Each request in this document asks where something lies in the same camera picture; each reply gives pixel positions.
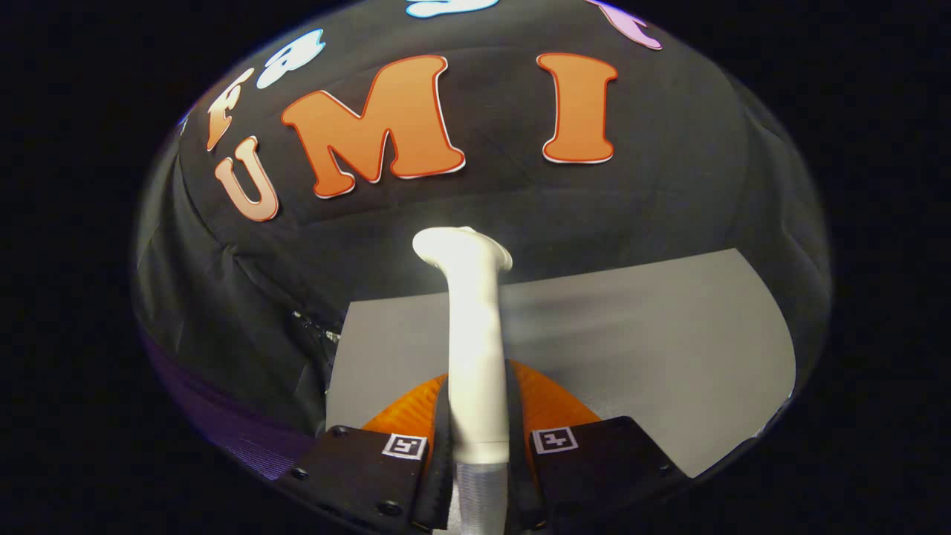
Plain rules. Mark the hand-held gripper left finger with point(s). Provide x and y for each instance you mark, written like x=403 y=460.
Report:
x=356 y=475

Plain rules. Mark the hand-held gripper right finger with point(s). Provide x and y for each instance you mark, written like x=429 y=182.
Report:
x=594 y=468

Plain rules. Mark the white garment steamer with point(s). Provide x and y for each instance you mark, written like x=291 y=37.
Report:
x=475 y=334

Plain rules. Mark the white cabinet with grey top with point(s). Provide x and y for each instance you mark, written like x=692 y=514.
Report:
x=654 y=357

